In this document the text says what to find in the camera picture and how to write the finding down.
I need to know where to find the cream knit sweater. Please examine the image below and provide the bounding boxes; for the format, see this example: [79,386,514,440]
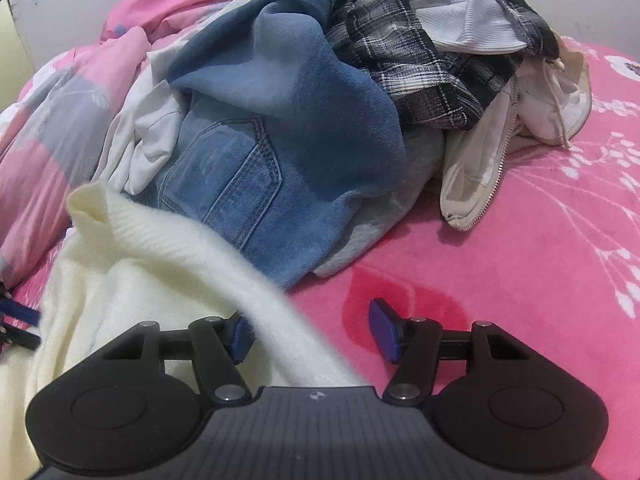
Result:
[0,182,358,466]

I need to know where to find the pink grey quilt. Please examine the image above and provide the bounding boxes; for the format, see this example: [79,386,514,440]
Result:
[0,0,301,286]

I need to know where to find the pink floral blanket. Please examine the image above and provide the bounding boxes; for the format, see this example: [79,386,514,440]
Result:
[0,35,640,480]

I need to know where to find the white cotton garment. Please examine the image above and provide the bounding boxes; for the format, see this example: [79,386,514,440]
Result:
[92,0,351,197]

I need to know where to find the dark plaid shirt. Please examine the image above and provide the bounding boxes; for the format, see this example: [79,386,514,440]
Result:
[332,0,561,131]

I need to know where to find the white ribbed garment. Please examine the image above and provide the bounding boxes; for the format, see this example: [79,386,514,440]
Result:
[412,0,532,54]

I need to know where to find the beige zip jacket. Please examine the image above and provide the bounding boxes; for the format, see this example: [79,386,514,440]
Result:
[440,45,593,232]

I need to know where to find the blue denim jeans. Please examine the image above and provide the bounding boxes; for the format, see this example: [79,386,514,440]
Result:
[167,0,407,288]
[155,105,301,291]

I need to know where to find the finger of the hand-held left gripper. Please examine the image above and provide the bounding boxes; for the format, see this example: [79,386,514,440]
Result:
[0,292,42,351]

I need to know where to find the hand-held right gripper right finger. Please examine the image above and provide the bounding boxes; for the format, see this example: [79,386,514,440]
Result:
[369,299,526,406]

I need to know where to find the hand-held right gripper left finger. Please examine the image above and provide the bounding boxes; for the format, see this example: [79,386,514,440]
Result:
[102,316,253,405]

